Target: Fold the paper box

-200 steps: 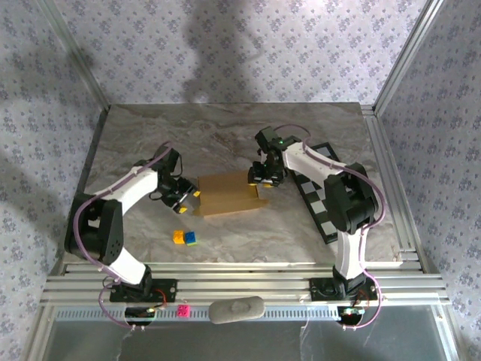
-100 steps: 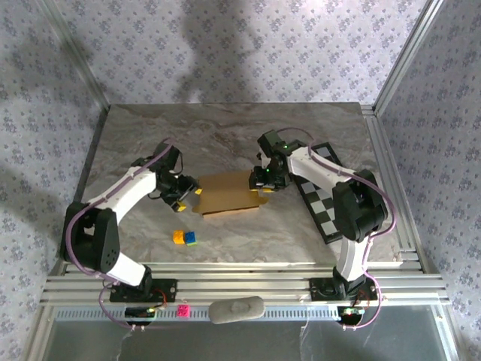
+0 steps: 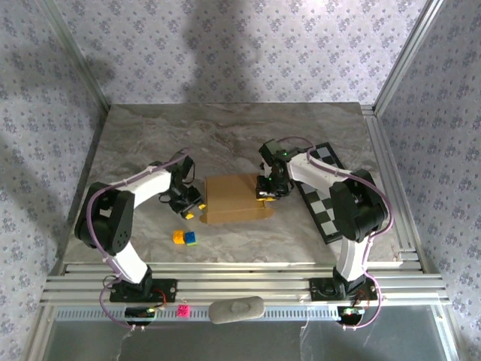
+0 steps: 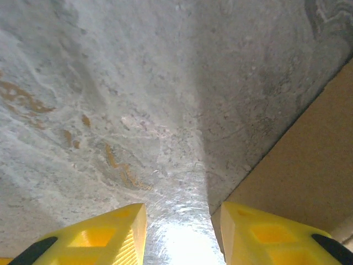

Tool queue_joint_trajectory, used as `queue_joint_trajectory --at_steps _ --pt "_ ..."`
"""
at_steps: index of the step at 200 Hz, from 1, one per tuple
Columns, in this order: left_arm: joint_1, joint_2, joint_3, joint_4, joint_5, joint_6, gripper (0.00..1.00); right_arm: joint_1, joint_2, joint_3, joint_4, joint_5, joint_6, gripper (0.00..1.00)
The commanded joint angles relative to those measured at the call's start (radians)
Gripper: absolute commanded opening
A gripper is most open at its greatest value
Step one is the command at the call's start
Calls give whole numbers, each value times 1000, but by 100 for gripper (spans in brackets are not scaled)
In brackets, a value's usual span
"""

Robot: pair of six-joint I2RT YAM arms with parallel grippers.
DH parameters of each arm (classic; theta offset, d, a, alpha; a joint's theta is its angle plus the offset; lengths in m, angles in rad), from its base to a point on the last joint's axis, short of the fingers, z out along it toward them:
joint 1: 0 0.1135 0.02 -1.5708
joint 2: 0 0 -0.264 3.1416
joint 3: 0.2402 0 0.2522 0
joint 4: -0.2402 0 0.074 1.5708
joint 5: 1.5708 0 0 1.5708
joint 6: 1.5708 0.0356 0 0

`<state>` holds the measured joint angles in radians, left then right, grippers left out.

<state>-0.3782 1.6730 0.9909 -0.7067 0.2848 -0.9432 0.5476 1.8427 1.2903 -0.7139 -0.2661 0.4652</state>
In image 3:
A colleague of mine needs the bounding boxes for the brown cardboard paper box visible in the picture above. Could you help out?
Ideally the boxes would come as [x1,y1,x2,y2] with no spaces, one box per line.
[198,173,275,226]

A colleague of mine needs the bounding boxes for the black grey checkerboard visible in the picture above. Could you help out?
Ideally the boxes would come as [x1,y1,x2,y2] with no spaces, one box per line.
[296,141,362,245]

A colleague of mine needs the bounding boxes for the grey oval stone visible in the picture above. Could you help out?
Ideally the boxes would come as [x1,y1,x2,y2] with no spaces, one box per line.
[208,296,266,325]

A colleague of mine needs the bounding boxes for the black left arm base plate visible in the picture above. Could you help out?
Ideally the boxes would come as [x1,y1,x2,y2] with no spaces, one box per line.
[109,278,177,303]

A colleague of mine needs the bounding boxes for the aluminium frame rails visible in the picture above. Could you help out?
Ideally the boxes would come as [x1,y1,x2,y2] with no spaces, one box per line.
[39,262,451,306]

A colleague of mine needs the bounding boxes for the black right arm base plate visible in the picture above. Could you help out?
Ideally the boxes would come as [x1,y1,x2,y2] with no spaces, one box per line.
[310,277,378,302]

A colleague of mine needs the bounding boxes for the aluminium side rail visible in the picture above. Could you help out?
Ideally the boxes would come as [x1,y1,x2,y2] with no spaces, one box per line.
[360,105,429,272]
[52,107,110,275]

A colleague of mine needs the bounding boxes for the grey slotted cable duct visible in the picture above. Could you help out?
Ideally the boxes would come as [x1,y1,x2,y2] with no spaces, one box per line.
[55,305,440,323]

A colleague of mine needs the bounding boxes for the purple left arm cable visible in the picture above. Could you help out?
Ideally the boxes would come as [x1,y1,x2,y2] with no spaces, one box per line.
[85,148,192,332]

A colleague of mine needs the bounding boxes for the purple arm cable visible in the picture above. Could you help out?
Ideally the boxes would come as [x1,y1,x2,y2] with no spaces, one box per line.
[85,148,192,332]
[277,135,395,332]

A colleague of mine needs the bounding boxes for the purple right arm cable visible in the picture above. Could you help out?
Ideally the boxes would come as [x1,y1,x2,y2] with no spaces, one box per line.
[277,135,395,332]

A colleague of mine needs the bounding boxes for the aluminium corner post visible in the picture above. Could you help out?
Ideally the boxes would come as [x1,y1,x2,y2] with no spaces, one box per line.
[37,0,112,114]
[371,0,450,114]

